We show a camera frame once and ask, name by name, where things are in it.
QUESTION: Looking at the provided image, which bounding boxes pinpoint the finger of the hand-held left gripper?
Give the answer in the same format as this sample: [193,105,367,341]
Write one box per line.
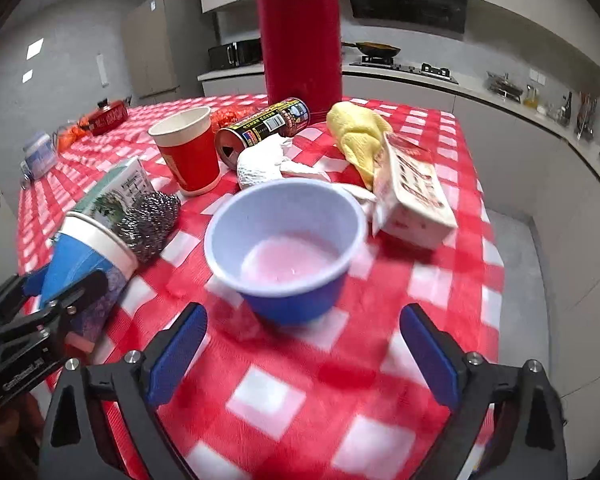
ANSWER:
[0,267,48,318]
[0,271,108,346]

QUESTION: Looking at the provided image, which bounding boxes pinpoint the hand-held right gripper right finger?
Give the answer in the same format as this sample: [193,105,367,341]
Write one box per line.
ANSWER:
[400,304,570,480]

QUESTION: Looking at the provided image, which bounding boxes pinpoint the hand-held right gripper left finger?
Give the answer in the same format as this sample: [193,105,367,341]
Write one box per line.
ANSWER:
[39,303,209,480]

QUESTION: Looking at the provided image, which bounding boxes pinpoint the blue and white paper cup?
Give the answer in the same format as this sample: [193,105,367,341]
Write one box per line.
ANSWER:
[39,210,140,346]

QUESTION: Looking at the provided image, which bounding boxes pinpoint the blue plastic bowl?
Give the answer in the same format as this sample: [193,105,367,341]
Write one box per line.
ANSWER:
[203,180,368,326]

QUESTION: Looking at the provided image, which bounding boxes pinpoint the white tissue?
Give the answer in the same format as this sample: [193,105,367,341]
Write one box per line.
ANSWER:
[236,137,378,211]

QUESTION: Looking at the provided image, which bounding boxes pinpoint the yellow cloth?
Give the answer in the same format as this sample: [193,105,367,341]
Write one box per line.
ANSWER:
[326,101,395,191]

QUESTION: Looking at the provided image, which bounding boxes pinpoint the steel wool scrubber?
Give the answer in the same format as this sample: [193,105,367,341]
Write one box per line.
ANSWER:
[116,191,182,265]

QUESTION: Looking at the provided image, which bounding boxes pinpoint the green and white carton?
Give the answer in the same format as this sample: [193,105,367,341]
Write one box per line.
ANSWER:
[72,156,156,233]

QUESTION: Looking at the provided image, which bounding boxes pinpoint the clear plastic container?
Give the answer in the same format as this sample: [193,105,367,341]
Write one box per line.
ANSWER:
[20,130,60,181]

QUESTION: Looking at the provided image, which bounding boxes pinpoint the orange net bag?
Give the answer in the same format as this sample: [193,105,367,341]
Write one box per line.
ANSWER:
[55,117,93,148]

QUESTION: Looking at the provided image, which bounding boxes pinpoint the white printed carton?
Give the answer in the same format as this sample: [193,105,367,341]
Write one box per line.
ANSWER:
[372,132,457,250]

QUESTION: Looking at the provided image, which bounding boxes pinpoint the red paper cup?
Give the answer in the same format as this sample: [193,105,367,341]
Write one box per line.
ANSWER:
[147,106,222,197]

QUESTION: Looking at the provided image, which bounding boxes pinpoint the small red pot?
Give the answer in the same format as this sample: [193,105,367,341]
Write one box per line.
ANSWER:
[87,99,130,136]

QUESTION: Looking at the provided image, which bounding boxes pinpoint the orange foil wrapper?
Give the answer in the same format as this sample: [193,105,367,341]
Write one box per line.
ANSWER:
[211,106,261,128]

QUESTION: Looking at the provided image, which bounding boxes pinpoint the black and yellow drink can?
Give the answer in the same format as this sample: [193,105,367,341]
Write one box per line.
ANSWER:
[214,97,312,168]

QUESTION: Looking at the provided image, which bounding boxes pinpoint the beige refrigerator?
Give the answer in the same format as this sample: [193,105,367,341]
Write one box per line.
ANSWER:
[121,0,181,106]

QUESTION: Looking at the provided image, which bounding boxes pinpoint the metal dish rack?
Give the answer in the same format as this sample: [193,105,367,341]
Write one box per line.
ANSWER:
[487,71,523,101]

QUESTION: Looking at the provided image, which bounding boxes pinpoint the black microwave oven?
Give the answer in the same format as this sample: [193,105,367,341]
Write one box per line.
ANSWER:
[208,37,263,71]

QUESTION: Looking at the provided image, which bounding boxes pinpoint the tall utensil holder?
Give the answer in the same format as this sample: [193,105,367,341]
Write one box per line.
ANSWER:
[575,92,598,141]

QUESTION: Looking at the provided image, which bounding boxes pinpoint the black gas stove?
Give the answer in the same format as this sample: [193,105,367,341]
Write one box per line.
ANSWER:
[350,55,460,85]

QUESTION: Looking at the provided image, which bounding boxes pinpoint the black frying pan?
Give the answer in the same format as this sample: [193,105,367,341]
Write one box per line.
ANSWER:
[341,41,402,58]

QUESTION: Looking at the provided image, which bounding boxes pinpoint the tall red thermos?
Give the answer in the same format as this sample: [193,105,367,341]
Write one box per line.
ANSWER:
[255,0,343,123]

